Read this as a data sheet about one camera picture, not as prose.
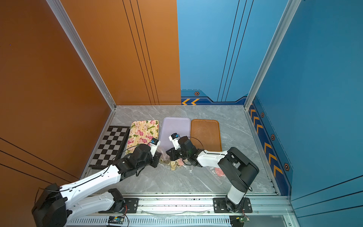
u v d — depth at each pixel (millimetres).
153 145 712
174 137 779
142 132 1029
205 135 1025
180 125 1073
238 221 701
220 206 725
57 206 394
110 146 923
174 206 754
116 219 721
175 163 866
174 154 769
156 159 716
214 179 809
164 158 837
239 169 464
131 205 734
